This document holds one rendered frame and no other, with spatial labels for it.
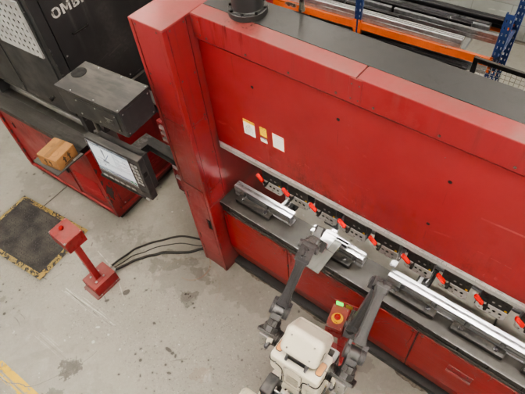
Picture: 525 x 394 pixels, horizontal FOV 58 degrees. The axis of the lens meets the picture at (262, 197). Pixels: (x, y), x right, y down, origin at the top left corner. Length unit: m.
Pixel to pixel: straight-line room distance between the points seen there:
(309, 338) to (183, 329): 1.80
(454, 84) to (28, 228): 4.04
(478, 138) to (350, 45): 0.69
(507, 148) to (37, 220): 4.18
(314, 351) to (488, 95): 1.32
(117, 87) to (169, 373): 2.15
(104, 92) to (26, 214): 2.59
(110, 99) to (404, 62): 1.51
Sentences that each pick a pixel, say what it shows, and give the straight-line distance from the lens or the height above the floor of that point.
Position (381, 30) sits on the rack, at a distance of 4.02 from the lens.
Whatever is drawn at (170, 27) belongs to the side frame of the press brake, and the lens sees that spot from 2.47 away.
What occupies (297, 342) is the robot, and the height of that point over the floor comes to 1.36.
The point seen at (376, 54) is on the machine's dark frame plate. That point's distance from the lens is 2.15.
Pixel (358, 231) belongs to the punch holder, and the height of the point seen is 1.26.
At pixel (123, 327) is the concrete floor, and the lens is 4.10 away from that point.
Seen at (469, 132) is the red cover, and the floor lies 2.26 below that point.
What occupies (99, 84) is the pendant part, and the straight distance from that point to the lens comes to 2.82.
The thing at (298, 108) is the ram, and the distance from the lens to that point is 2.36.
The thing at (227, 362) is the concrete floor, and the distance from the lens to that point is 3.78.
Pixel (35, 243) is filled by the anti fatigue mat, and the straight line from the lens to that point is 4.86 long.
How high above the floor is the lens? 3.53
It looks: 51 degrees down
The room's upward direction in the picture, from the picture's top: 7 degrees counter-clockwise
